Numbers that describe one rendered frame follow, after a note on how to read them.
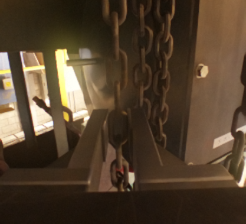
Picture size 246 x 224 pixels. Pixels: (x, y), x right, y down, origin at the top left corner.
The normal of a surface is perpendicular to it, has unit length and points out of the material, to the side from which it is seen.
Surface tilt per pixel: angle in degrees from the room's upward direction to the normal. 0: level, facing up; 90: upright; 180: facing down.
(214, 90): 90
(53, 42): 90
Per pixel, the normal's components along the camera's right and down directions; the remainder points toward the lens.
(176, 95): -0.87, 0.17
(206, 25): 0.49, 0.25
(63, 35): 0.75, 0.18
